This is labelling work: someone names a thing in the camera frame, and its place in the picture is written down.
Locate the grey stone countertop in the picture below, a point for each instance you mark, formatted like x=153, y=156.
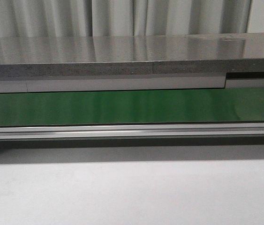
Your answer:
x=53, y=64

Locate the green conveyor belt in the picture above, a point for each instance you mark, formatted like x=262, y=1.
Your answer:
x=131, y=107

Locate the white pleated curtain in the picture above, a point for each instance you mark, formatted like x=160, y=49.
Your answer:
x=81, y=18

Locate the aluminium conveyor frame rail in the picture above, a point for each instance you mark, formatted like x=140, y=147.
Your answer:
x=133, y=131

